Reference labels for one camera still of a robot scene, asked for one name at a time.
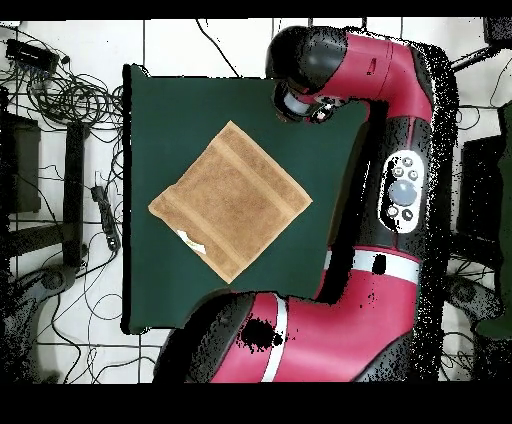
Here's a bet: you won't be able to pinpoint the orange terry towel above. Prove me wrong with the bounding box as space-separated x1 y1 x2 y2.
147 119 314 285

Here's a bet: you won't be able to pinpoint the dark green table cloth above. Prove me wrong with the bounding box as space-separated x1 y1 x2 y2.
122 63 385 336

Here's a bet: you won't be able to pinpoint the black box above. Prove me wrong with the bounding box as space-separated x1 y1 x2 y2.
482 16 512 48

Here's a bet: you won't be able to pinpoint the grey tripod base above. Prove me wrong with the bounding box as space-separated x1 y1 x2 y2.
0 263 78 383
443 273 504 321

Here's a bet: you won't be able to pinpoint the black power strip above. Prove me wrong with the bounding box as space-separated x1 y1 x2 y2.
90 184 122 252

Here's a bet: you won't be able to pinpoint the black multi-port hub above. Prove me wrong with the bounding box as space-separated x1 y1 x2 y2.
5 37 60 74

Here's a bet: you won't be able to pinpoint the black metal stand frame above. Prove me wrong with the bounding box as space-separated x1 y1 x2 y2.
449 133 506 277
0 87 88 269

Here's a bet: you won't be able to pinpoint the tangled black cables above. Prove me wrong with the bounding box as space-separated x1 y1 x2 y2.
0 23 125 135

